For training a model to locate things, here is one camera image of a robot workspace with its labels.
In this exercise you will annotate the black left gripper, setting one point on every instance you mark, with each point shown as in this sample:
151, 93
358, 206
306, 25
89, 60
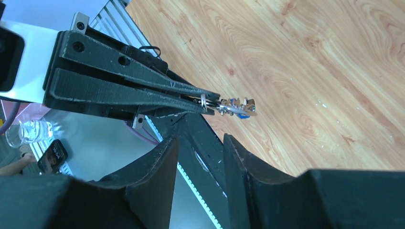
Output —
89, 77

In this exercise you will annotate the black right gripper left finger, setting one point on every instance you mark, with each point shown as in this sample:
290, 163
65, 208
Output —
137, 196

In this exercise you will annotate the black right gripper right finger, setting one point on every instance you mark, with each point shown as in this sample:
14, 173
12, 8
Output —
262, 197

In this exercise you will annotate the large metal keyring with keys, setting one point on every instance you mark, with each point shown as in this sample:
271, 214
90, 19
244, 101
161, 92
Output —
243, 109

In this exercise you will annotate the clear plastic bottle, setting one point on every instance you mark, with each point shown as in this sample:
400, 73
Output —
28, 132

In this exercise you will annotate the smartphone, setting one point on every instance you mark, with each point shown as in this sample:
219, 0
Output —
53, 158

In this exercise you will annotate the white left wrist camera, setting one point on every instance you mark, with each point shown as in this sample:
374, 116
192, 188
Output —
36, 55

